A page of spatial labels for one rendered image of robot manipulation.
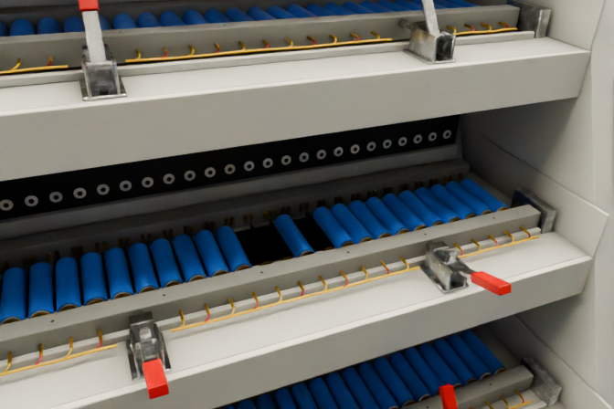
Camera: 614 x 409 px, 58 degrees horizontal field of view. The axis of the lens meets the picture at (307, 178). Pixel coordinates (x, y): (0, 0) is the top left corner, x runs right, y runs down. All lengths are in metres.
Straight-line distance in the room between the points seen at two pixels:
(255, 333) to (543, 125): 0.37
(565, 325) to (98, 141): 0.51
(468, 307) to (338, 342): 0.13
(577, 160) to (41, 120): 0.48
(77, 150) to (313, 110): 0.17
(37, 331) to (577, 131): 0.50
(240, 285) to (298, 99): 0.16
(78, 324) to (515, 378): 0.47
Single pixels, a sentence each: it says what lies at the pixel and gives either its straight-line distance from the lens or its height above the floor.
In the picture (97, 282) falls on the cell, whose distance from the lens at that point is 0.49.
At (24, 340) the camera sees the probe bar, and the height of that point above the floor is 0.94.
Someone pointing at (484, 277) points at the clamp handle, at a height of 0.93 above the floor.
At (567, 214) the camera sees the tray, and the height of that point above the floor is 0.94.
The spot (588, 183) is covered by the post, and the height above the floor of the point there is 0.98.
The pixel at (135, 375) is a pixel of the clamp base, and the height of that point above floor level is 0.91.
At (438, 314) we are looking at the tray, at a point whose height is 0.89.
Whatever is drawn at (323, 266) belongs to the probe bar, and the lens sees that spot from 0.49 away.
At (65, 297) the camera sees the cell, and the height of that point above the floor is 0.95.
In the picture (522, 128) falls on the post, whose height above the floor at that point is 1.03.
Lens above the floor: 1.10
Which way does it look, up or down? 10 degrees down
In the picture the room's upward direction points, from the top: 6 degrees counter-clockwise
